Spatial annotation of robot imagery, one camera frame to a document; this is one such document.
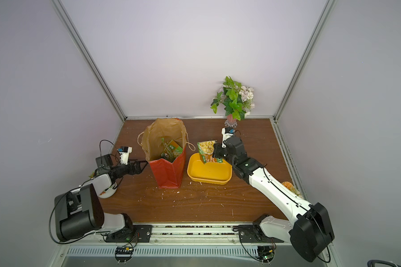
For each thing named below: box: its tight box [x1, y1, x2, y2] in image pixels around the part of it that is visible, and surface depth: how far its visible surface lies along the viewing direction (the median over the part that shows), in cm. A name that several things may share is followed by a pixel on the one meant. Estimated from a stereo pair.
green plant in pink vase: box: [210, 75, 256, 128], surface depth 94 cm
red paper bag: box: [145, 117, 187, 190], surface depth 88 cm
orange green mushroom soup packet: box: [167, 139, 183, 155], surface depth 102 cm
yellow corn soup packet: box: [197, 140, 224, 165], surface depth 84 cm
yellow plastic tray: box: [187, 152, 233, 185], surface depth 92 cm
